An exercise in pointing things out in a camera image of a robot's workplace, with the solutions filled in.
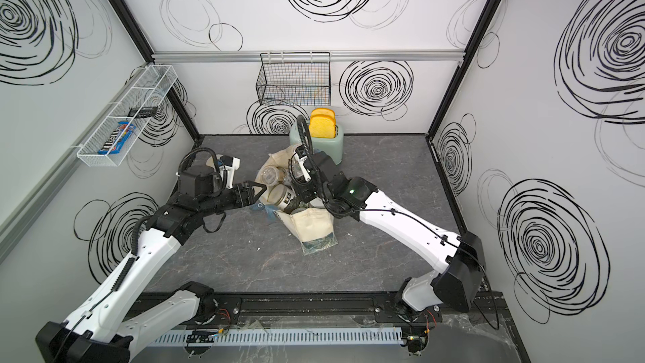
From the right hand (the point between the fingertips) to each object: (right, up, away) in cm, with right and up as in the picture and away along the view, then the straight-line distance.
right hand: (304, 176), depth 73 cm
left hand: (-13, -4, 0) cm, 14 cm away
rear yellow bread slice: (+5, +24, +24) cm, 35 cm away
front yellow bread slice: (+4, +18, +25) cm, 31 cm away
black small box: (-51, +20, +5) cm, 55 cm away
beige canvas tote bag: (+3, -16, +2) cm, 16 cm away
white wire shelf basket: (-56, +29, +13) cm, 64 cm away
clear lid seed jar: (-11, 0, +9) cm, 15 cm away
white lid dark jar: (-8, -7, +7) cm, 13 cm away
